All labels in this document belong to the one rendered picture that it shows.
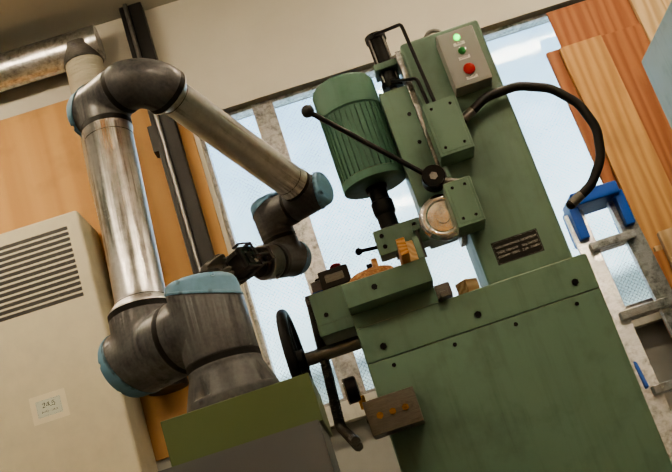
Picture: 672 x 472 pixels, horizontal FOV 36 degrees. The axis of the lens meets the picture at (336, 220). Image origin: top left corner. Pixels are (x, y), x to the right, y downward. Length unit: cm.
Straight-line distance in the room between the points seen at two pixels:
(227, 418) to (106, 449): 186
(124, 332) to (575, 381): 102
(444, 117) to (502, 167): 20
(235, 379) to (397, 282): 61
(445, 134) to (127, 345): 99
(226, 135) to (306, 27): 203
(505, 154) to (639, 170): 145
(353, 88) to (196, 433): 121
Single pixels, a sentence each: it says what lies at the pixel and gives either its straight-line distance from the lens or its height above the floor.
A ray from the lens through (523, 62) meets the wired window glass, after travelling 446.
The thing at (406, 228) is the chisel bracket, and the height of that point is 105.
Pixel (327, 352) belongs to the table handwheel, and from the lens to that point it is 269.
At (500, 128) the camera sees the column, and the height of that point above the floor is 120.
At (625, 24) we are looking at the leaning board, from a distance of 445.
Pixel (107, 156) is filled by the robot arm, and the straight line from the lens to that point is 234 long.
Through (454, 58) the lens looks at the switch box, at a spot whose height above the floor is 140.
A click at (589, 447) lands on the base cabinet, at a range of 246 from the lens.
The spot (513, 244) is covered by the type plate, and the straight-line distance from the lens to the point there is 264.
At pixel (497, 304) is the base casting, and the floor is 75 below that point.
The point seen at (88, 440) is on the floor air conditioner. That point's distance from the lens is 379.
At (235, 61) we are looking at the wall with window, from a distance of 442.
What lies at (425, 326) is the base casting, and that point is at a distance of 248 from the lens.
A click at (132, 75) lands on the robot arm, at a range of 236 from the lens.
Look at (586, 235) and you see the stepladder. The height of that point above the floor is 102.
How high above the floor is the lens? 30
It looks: 18 degrees up
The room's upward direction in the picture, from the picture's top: 18 degrees counter-clockwise
